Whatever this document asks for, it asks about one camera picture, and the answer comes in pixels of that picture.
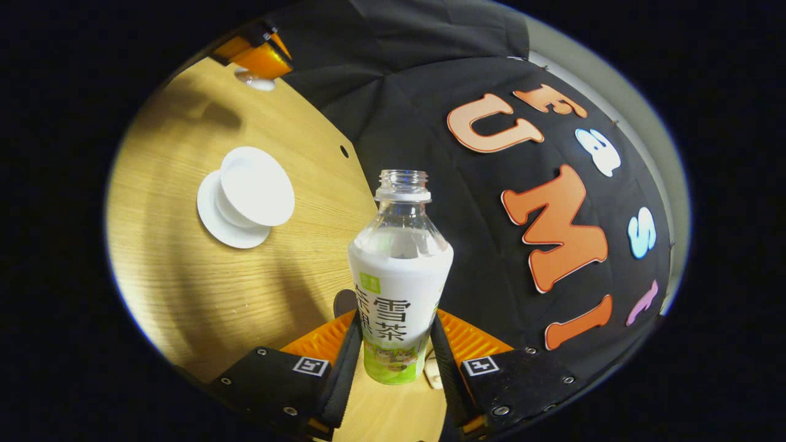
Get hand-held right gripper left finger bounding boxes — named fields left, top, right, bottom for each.
left=209, top=309, right=364, bottom=440

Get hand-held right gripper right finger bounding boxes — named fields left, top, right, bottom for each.
left=430, top=309, right=593, bottom=438

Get dark brown round coaster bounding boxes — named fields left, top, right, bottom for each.
left=333, top=289, right=360, bottom=319

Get clear water bottle green label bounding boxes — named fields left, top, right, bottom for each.
left=348, top=169, right=455, bottom=386

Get white teacup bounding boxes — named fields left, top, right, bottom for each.
left=215, top=146, right=296, bottom=229

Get white toy toaster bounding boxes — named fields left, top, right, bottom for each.
left=424, top=350, right=444, bottom=390

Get white saucer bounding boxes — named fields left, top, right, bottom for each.
left=196, top=169, right=272, bottom=250

